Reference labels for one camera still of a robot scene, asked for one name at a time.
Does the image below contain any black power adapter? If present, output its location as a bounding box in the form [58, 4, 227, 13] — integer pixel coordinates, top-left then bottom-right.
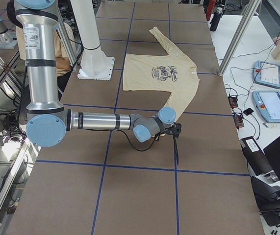
[243, 108, 254, 116]

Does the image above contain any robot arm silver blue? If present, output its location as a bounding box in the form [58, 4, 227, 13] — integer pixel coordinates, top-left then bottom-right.
[14, 0, 181, 147]

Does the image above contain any black box white label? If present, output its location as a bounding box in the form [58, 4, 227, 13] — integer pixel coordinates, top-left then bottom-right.
[239, 136, 273, 176]

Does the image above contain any aluminium frame post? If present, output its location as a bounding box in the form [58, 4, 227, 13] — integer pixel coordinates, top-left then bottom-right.
[217, 0, 262, 76]

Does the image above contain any white central pillar with base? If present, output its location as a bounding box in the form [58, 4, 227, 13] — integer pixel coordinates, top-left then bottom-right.
[71, 0, 115, 81]

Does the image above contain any red cylinder bottle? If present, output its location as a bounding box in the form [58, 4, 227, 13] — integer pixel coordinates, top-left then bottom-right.
[205, 0, 216, 21]

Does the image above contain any black water bottle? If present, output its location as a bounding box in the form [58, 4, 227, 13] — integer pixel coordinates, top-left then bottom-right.
[209, 7, 223, 32]

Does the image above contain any cream long-sleeve printed shirt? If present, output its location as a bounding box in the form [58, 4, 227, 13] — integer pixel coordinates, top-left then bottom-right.
[123, 27, 199, 119]

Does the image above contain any far blue teach pendant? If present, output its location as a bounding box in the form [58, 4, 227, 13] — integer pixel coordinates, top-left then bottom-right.
[253, 61, 280, 89]

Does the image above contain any seated person beige shirt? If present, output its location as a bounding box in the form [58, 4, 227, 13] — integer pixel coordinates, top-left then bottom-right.
[6, 0, 76, 76]

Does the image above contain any near blue teach pendant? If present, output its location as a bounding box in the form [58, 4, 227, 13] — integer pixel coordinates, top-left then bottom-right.
[253, 91, 280, 123]

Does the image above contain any blue teach pendant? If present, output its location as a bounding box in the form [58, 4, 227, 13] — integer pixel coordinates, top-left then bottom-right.
[253, 61, 280, 89]
[253, 91, 280, 123]

